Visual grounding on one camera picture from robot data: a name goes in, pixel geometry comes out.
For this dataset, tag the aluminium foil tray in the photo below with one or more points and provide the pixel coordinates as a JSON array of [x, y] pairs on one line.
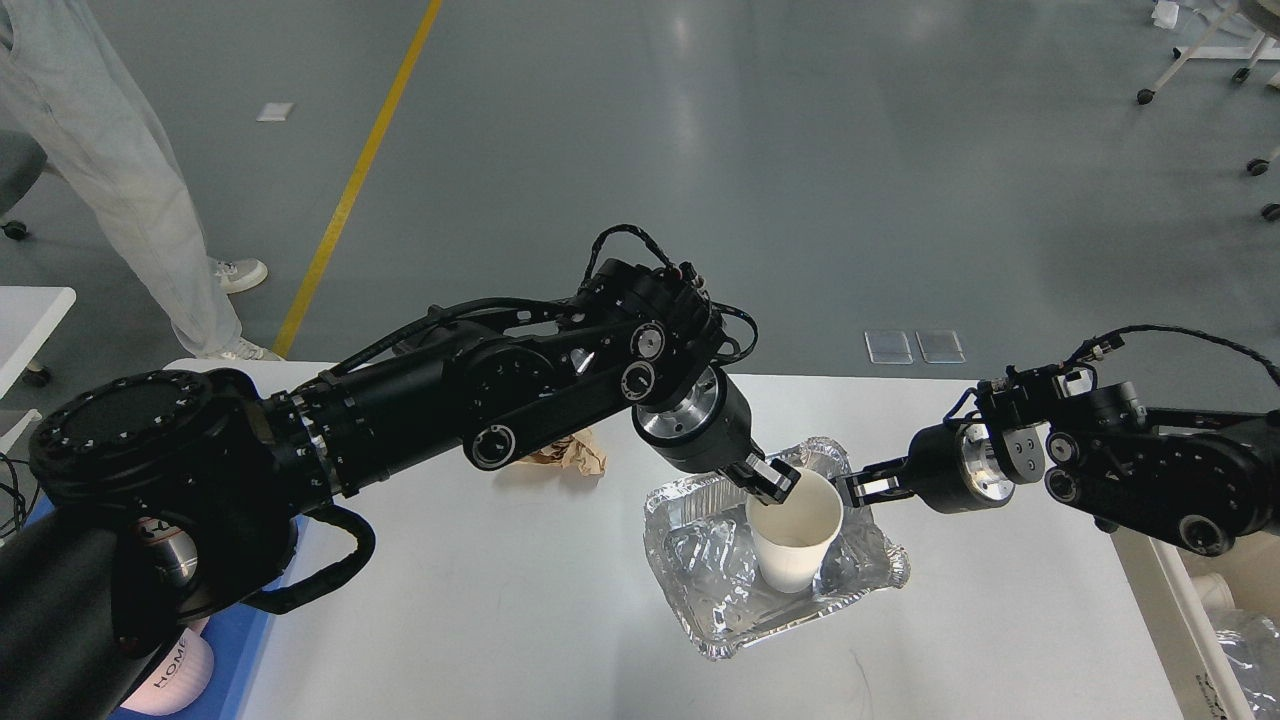
[[698, 545]]

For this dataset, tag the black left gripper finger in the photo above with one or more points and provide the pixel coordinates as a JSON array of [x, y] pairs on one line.
[[767, 479]]

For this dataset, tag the blue plastic tray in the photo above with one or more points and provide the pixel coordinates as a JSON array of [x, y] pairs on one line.
[[236, 637]]

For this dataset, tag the brown paper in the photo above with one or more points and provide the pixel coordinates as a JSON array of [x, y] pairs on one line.
[[580, 452]]

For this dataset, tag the grey office chair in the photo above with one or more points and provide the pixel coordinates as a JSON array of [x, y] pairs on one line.
[[22, 163]]

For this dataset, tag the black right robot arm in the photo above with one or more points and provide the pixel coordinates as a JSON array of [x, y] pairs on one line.
[[1196, 479]]

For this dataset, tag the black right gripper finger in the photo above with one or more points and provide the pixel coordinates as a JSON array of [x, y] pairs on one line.
[[876, 483]]

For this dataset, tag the pink mug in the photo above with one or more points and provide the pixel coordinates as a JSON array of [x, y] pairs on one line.
[[178, 678]]

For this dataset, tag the white side table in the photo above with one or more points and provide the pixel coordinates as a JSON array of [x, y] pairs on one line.
[[29, 314]]

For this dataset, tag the cream paper cup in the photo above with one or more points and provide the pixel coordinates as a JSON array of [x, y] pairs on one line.
[[792, 538]]

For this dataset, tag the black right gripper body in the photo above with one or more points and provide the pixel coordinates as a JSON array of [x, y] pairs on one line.
[[954, 469]]

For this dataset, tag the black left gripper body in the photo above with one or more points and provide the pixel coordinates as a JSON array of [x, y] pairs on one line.
[[709, 429]]

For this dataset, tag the white plastic bin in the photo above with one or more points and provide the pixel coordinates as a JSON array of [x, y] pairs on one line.
[[1213, 622]]

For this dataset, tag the person in grey trousers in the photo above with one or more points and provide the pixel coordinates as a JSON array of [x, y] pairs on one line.
[[69, 90]]

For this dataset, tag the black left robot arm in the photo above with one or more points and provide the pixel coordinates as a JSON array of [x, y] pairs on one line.
[[176, 495]]

